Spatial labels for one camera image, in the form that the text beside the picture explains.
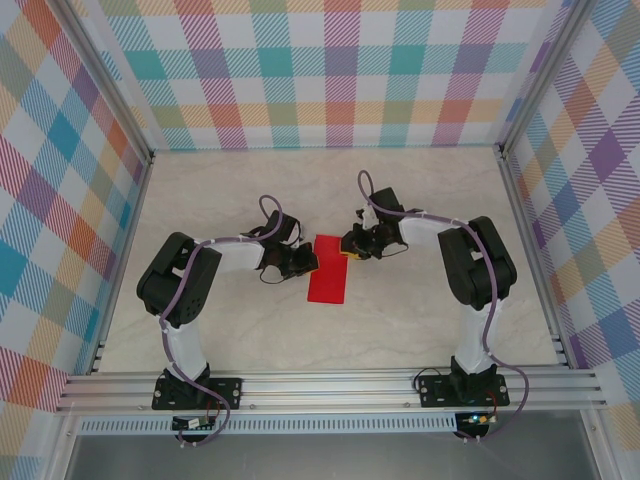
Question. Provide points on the red paper sheet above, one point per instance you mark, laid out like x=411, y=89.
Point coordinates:
x=327, y=280

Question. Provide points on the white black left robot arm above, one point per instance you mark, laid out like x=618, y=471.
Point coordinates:
x=240, y=257

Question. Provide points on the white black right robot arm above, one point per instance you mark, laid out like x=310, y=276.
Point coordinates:
x=425, y=230

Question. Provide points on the small black controller board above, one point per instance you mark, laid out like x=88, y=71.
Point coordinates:
x=192, y=424

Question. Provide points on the grey metal panel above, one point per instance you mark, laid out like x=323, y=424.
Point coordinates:
x=325, y=457

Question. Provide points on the small controller board green light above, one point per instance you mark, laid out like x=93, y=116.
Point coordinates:
x=477, y=419

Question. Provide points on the long aluminium mounting rail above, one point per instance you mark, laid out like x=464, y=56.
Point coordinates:
x=325, y=387

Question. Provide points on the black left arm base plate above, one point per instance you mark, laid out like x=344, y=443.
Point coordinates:
x=227, y=390

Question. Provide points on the aluminium table side rail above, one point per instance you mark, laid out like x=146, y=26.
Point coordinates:
x=141, y=187
x=531, y=250

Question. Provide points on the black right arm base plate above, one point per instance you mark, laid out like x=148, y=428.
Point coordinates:
x=432, y=390

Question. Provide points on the aluminium frame corner post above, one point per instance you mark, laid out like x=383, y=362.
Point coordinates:
x=545, y=75
x=107, y=80

